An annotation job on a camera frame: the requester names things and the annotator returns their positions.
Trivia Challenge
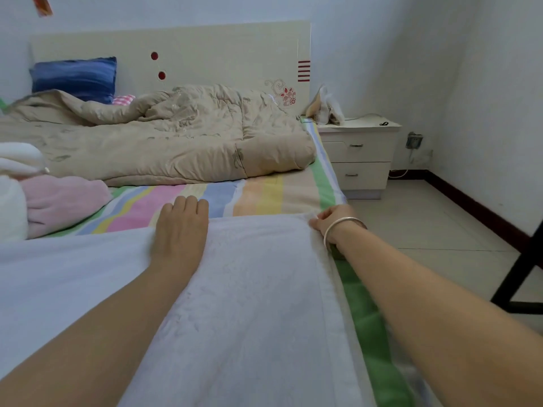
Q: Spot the person's left hand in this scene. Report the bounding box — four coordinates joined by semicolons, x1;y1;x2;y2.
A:
151;196;210;280

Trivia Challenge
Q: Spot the person's right hand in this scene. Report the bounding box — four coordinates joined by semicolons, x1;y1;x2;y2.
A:
309;205;366;248

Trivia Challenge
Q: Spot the white towel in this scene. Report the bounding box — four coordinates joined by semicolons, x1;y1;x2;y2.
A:
0;214;378;407

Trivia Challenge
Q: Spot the pink fleece blanket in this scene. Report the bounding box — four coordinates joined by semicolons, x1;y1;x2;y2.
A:
21;174;113;240

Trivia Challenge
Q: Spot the cream fleece blanket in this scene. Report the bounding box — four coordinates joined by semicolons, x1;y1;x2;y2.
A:
0;142;48;243

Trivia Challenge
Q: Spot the person's right forearm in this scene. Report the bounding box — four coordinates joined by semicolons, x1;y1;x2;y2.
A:
335;224;543;407

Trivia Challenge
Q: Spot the person's left forearm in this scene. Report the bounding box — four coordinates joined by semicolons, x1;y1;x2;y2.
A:
0;267;192;407

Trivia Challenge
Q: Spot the white nightstand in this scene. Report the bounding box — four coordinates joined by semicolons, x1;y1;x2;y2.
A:
316;114;402;200

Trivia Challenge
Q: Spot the striped pastel bed sheet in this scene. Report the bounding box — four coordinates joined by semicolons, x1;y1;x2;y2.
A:
46;123;417;407

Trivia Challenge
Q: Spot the beige quilt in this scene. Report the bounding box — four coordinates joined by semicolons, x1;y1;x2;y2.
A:
0;84;317;187

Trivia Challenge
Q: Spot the cream plush toy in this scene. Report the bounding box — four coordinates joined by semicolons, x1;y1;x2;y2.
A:
304;84;346;126

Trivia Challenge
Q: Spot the dark brown baseboard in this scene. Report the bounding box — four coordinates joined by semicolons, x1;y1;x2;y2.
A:
389;169;531;251

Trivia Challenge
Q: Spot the white headboard with red dots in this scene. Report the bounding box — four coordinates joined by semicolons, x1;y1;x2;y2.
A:
31;20;312;115

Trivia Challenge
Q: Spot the blue pillow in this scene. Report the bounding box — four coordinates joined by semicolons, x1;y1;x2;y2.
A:
29;57;119;104

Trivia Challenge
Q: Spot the black clothes rack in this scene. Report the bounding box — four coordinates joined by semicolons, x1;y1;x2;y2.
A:
490;220;543;314

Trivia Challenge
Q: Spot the silver bracelet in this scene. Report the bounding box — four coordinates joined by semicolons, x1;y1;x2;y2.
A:
323;216;368;255

